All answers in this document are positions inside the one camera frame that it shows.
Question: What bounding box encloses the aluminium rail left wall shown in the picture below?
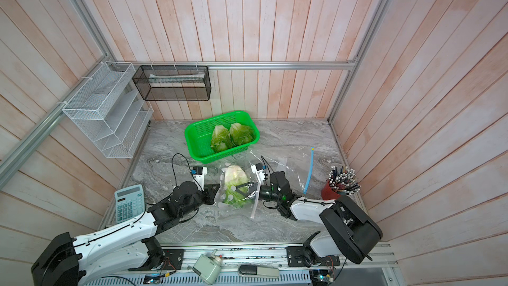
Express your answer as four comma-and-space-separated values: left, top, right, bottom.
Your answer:
1, 56, 112, 189

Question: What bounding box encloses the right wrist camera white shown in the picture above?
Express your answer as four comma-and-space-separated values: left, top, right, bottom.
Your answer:
251, 162, 267, 185

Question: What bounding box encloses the teal calculator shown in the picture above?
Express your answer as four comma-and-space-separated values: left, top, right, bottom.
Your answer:
115, 185, 146, 223

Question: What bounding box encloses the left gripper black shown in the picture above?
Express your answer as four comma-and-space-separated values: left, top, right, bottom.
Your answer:
179, 184, 221, 218

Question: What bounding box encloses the black mesh wall basket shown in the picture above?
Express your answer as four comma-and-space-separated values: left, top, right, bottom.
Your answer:
133, 65, 212, 101

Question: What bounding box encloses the clear zip bag blue seal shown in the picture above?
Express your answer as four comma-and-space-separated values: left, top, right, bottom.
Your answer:
246, 146, 315, 193

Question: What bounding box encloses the aluminium rail back wall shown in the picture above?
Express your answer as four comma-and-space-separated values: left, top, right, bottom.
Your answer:
126, 61, 357, 70

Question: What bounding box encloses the aluminium rail wall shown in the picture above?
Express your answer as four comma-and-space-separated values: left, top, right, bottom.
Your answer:
126, 61, 357, 70
1, 56, 112, 189

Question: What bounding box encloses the green plastic basket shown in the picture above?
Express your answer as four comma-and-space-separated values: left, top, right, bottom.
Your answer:
185, 111, 260, 164

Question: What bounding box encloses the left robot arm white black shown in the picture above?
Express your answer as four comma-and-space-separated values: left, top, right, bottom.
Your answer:
31, 181, 220, 285

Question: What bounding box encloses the white box device front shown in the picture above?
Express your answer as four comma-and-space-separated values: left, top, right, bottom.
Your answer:
193, 254, 223, 285

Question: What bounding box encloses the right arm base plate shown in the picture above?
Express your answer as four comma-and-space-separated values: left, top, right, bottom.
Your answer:
286, 246, 340, 267

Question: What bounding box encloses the red pen holder cup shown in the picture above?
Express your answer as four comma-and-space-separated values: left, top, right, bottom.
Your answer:
321, 181, 340, 201

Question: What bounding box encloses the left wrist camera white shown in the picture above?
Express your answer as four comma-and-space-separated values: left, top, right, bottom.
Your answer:
191, 166, 208, 191

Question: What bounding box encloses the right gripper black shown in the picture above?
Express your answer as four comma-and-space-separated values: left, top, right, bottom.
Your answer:
236, 183, 284, 204

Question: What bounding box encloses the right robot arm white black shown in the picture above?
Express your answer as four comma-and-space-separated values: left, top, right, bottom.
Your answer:
255, 172, 383, 264

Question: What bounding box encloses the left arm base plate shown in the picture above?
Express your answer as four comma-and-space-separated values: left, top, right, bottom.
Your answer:
128, 249, 185, 271

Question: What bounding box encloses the grey foot pedal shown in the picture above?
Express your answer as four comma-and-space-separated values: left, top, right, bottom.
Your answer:
238, 264, 280, 279

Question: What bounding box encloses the white wire mesh shelf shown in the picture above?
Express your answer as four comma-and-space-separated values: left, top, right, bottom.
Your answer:
63, 62, 153, 159

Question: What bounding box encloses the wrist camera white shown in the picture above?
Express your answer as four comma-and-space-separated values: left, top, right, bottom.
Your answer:
251, 162, 267, 185
191, 166, 208, 191

